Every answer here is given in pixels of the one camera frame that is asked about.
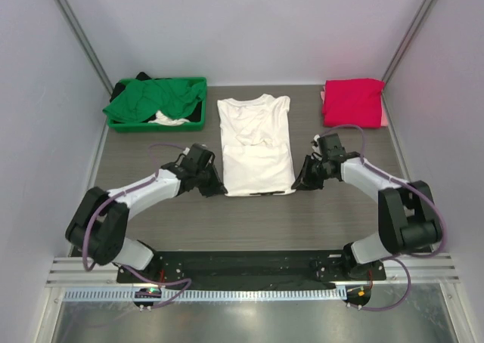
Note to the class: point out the left aluminium corner post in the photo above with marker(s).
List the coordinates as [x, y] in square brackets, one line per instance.
[81, 37]

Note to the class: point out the pink folded t shirt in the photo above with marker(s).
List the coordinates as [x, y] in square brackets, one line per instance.
[384, 119]

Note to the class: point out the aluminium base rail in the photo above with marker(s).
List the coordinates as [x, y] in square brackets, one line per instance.
[69, 272]

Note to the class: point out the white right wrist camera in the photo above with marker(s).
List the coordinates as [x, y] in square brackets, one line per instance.
[315, 143]

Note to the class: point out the green plastic bin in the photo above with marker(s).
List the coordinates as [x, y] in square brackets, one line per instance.
[196, 119]

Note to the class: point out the white t shirt with print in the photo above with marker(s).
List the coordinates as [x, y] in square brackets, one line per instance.
[256, 153]

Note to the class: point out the aluminium corner post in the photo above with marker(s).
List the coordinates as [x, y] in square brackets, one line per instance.
[81, 37]
[411, 32]

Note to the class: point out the white slotted cable duct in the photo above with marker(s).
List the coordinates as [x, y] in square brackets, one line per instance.
[151, 294]

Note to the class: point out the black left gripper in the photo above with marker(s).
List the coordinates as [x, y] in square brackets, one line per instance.
[217, 186]

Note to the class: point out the black t shirt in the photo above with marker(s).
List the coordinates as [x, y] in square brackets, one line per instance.
[120, 86]

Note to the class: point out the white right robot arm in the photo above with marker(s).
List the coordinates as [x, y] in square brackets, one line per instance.
[407, 218]

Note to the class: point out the red folded t shirt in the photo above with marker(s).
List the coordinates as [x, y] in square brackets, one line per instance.
[352, 101]

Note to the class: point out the white t shirt in bin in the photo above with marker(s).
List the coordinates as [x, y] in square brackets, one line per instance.
[161, 119]

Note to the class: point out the right aluminium corner post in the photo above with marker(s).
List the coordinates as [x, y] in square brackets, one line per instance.
[411, 32]

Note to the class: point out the green t shirt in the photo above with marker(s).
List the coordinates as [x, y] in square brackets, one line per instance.
[141, 99]

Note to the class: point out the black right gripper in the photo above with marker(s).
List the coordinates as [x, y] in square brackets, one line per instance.
[305, 182]

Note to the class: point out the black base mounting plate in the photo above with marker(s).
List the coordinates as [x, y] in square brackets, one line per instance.
[253, 271]

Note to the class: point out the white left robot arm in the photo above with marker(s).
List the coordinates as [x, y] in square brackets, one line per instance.
[98, 227]

